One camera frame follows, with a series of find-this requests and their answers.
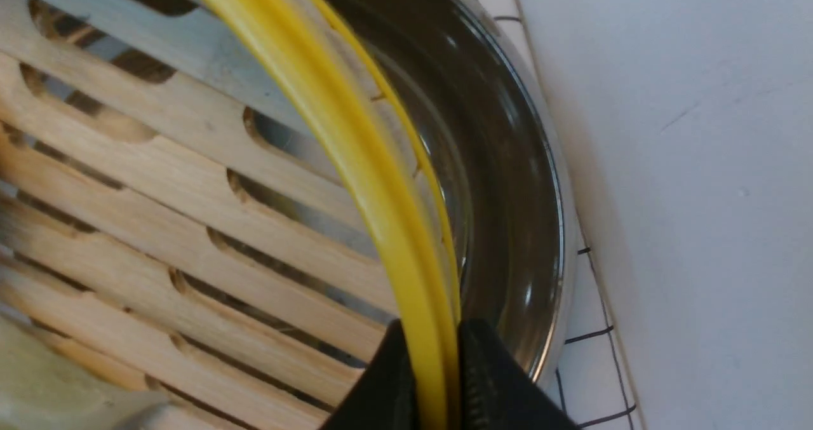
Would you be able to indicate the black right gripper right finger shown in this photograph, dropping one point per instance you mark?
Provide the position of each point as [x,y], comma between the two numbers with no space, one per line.
[496,392]

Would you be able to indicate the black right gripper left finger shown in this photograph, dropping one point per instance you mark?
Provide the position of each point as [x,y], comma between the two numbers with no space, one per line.
[384,396]

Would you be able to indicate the stainless steel pot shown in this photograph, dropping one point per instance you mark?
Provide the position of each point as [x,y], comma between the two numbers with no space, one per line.
[483,121]

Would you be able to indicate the white black grid tablecloth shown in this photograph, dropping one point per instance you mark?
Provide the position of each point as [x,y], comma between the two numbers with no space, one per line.
[588,377]

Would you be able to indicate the pale green dumpling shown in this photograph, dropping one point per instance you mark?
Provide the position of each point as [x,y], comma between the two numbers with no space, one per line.
[40,389]

